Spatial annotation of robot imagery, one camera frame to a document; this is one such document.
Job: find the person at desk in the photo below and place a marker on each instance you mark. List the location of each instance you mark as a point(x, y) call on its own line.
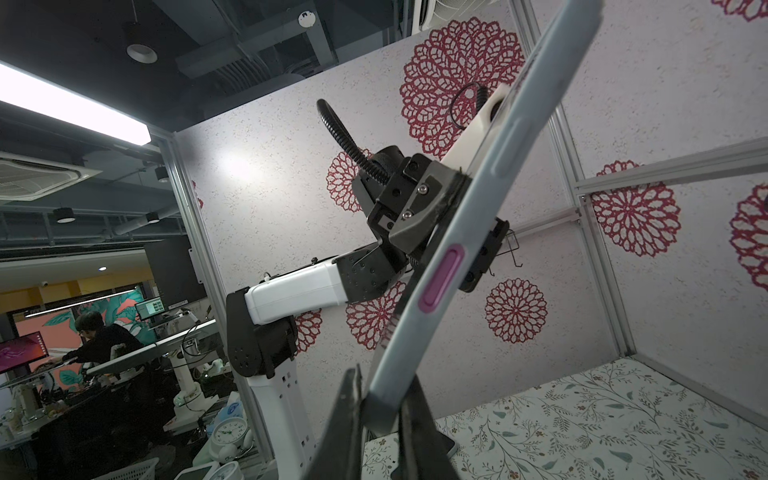
point(99, 339)

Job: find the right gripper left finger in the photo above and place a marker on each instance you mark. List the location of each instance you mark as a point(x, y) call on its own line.
point(340, 452)

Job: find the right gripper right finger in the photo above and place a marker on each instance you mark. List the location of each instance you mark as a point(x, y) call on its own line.
point(422, 451)

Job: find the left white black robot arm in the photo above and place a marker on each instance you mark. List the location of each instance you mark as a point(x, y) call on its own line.
point(262, 341)

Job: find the ceiling strip light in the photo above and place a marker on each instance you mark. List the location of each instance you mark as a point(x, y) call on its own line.
point(24, 90)

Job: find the black phone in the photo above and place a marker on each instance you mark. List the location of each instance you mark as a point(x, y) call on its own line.
point(533, 98)

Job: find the white desk clock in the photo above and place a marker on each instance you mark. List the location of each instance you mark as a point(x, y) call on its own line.
point(231, 439)

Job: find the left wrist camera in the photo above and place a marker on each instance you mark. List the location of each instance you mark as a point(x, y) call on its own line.
point(480, 120)

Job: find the pink screen monitor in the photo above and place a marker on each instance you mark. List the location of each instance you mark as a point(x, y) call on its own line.
point(21, 351)

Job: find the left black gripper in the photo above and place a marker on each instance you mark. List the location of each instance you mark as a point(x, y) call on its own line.
point(406, 200)

